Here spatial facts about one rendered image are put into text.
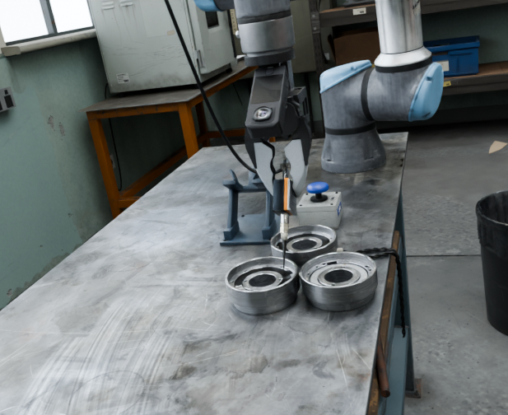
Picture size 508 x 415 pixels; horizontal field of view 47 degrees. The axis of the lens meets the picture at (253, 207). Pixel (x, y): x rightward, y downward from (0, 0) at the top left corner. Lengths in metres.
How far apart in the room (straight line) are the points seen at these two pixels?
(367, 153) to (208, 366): 0.75
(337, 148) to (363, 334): 0.66
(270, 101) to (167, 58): 2.37
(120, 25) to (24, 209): 1.07
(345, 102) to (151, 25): 1.96
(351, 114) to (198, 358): 0.73
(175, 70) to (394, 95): 2.00
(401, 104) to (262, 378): 0.73
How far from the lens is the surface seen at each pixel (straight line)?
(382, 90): 1.26
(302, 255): 0.87
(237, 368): 0.72
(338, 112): 1.31
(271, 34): 0.80
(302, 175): 0.84
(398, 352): 1.68
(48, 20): 3.28
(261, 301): 0.79
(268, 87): 0.79
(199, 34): 3.05
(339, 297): 0.77
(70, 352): 0.84
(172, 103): 2.90
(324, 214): 1.03
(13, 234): 2.79
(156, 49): 3.14
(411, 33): 1.23
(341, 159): 1.32
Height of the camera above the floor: 1.21
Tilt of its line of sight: 20 degrees down
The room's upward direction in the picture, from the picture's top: 9 degrees counter-clockwise
